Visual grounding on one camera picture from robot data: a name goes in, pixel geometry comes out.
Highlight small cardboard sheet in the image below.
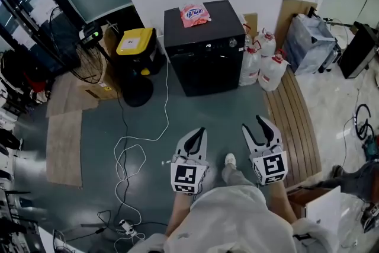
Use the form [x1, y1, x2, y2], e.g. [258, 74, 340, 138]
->
[242, 12, 258, 36]

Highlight pink detergent pouch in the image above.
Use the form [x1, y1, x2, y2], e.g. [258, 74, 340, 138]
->
[179, 2, 212, 28]

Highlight wide floor cardboard sheet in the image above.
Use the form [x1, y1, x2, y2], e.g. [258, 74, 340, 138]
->
[46, 72, 100, 119]

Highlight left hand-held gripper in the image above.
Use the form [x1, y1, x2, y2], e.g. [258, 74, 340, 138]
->
[171, 127, 210, 196]

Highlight black strap buckle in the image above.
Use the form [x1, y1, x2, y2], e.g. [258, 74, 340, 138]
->
[293, 232, 311, 246]

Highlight plastic wrapped grey appliance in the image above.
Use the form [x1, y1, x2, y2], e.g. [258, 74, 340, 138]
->
[283, 13, 343, 76]

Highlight wooden slat panel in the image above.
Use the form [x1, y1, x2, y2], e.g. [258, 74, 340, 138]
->
[263, 69, 323, 187]

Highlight person's right forearm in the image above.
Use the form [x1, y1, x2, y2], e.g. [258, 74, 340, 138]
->
[268, 183, 298, 222]

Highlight black bin yellow lid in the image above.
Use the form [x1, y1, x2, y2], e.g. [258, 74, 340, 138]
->
[115, 27, 166, 76]

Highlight brown cardboard box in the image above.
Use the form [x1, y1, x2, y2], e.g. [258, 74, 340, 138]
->
[76, 56, 123, 102]

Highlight long floor cardboard sheet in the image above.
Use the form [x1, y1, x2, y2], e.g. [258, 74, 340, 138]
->
[46, 111, 83, 187]

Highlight large cardboard sheet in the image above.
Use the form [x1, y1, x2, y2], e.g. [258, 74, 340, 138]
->
[275, 0, 318, 48]

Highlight black hoop cable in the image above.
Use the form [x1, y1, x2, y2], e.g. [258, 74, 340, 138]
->
[354, 103, 375, 140]

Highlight white board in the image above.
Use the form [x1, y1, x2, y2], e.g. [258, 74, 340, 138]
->
[306, 185, 342, 236]

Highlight person's grey trousers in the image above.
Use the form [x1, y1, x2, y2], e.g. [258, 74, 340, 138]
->
[221, 163, 257, 187]

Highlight person's white shirt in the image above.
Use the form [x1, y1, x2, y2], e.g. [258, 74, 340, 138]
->
[127, 183, 338, 253]

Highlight green power tool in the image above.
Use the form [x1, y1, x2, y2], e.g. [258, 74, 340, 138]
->
[362, 134, 379, 161]

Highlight person's left forearm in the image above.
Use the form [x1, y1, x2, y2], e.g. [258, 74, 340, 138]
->
[165, 194, 198, 238]

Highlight white cable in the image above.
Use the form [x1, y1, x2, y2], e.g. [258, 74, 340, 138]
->
[114, 62, 170, 251]

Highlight brown wooden box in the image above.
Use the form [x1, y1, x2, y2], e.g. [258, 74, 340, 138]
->
[286, 185, 334, 219]

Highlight black box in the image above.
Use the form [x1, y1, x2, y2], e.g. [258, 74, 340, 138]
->
[339, 21, 379, 79]

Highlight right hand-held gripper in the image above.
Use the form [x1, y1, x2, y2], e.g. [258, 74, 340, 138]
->
[242, 115, 288, 186]

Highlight white power strip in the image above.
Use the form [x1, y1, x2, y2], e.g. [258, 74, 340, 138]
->
[119, 219, 137, 235]

